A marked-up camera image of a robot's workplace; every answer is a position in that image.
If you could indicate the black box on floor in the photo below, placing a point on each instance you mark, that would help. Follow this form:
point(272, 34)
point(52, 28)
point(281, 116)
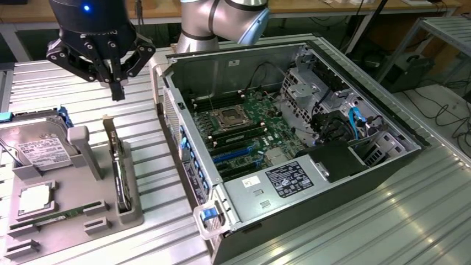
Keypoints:
point(412, 74)

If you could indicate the silver hard disk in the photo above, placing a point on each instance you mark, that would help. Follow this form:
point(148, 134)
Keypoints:
point(36, 143)

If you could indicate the CPU socket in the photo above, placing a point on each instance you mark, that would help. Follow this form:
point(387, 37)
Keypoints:
point(229, 117)

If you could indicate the black plastic fan shroud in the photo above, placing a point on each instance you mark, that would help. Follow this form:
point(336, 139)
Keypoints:
point(331, 160)

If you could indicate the installed black RAM stick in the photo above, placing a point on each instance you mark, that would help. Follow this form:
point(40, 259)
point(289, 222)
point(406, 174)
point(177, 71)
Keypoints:
point(239, 138)

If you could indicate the grey metal frame table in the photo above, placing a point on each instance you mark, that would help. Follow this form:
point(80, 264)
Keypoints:
point(448, 27)

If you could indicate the silver CPU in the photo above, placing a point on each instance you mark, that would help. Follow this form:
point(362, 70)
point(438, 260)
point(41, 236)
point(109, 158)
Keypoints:
point(35, 197)

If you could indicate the silver power supply unit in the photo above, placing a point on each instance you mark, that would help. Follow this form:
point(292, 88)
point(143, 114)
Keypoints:
point(253, 198)

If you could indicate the grey plastic parts rack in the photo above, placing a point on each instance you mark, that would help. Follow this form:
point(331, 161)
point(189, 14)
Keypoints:
point(73, 193)

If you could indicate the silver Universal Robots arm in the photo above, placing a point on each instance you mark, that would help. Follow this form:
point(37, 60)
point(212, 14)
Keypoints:
point(205, 16)

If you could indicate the blue expansion slot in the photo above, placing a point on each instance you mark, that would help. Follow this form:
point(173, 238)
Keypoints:
point(233, 154)

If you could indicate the green RAM stick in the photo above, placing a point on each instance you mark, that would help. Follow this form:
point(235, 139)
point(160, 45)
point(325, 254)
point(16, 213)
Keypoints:
point(55, 216)

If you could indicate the silver metal disk bay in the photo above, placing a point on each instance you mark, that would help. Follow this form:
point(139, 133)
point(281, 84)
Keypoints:
point(301, 91)

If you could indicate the blue case latch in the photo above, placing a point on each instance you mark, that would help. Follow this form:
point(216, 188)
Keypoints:
point(208, 214)

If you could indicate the black graphics card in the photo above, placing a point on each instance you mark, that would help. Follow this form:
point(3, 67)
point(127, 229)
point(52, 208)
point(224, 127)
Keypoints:
point(119, 176)

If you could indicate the open black PC case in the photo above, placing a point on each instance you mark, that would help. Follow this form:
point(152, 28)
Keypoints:
point(331, 207)

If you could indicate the silver chipset heat sink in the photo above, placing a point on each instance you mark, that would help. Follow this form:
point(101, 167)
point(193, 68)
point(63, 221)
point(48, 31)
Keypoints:
point(277, 156)

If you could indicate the green motherboard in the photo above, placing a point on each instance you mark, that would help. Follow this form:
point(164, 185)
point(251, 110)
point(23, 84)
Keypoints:
point(253, 116)

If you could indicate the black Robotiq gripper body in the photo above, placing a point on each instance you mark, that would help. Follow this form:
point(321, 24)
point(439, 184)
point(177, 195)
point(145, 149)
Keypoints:
point(92, 25)

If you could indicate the blue disk bracket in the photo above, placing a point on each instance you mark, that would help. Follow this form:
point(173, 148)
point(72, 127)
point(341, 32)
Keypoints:
point(63, 113)

